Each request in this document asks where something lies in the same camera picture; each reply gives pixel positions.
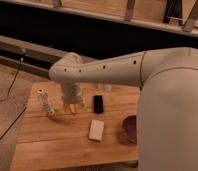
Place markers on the white sponge block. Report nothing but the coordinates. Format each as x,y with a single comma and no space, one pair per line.
96,130

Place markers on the wooden shelf rail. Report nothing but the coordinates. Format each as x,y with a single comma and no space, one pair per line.
175,16

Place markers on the dark purple bowl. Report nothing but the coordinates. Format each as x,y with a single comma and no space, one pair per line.
129,128

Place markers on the black rectangular block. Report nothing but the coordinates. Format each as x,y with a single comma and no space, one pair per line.
98,104

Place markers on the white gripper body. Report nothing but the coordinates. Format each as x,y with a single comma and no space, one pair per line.
71,93

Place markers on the white paper cup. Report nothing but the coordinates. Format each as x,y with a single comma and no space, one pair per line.
104,87

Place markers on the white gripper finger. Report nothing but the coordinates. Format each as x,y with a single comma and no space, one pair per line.
81,105
65,107

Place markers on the orange pepper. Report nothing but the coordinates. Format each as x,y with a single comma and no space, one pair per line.
73,108

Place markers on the clear plastic water bottle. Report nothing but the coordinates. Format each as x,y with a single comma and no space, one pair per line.
45,103

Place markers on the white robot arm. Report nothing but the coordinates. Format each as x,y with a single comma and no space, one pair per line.
167,112

